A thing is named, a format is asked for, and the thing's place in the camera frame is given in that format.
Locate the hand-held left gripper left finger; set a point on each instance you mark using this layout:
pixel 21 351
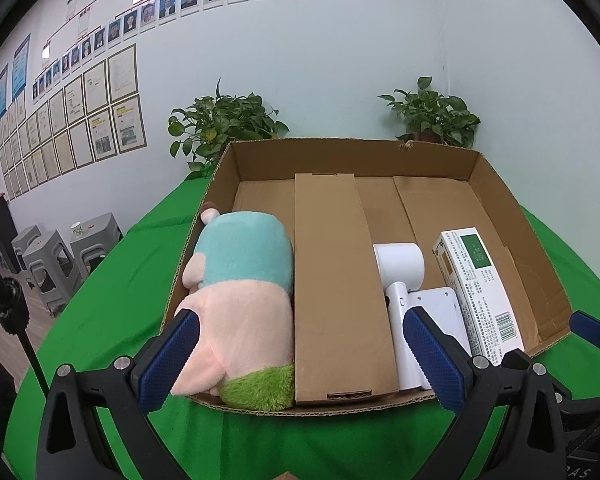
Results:
pixel 172 355

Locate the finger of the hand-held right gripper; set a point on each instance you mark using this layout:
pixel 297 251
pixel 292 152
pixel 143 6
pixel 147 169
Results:
pixel 592 327

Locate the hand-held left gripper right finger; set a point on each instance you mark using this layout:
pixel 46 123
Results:
pixel 432 355

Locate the white rectangular device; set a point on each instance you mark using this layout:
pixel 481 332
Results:
pixel 447 310

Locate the white box with green label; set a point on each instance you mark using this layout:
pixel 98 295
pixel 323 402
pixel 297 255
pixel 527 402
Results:
pixel 475 285

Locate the white hair dryer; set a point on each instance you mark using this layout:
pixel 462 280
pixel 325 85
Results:
pixel 397 265

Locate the large cardboard box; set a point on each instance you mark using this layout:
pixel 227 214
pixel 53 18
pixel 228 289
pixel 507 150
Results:
pixel 430 200

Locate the pink and teal plush toy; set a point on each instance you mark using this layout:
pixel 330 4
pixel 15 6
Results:
pixel 240 270

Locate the flat closed cardboard carton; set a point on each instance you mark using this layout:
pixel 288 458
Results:
pixel 335 285

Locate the white paper cup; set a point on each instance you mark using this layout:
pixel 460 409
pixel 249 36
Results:
pixel 77 230

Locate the black tripod stand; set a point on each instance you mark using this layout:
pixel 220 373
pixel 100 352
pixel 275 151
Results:
pixel 10 305

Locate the black cabinet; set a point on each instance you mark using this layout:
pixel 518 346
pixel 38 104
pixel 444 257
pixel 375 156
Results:
pixel 1 235

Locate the large potted green plant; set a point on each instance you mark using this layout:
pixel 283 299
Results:
pixel 220 125

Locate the small potted green plant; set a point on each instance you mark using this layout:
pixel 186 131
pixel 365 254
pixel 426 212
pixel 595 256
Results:
pixel 435 115

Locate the group of framed wall certificates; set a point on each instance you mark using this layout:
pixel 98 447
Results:
pixel 80 120

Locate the group of blue wall posters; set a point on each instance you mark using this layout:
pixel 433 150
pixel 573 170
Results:
pixel 21 65

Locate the row of wall portrait photos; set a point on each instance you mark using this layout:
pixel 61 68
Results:
pixel 165 10

